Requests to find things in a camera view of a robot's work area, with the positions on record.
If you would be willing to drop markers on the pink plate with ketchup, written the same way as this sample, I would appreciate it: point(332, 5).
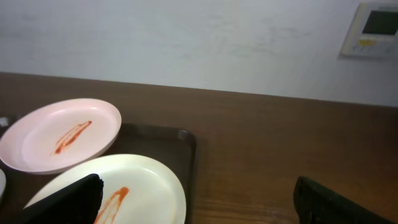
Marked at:
point(61, 135)

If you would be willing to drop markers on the brown plastic tray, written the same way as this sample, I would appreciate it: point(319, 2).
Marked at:
point(175, 148)

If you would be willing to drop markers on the cream plate with ketchup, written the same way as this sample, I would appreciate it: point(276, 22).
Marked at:
point(137, 189)

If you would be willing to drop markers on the white wall control panel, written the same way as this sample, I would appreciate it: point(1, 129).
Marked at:
point(373, 31)

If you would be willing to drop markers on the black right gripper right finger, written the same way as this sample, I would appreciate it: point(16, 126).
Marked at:
point(316, 204)

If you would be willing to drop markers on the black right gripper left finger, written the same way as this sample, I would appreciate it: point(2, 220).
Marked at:
point(78, 202)

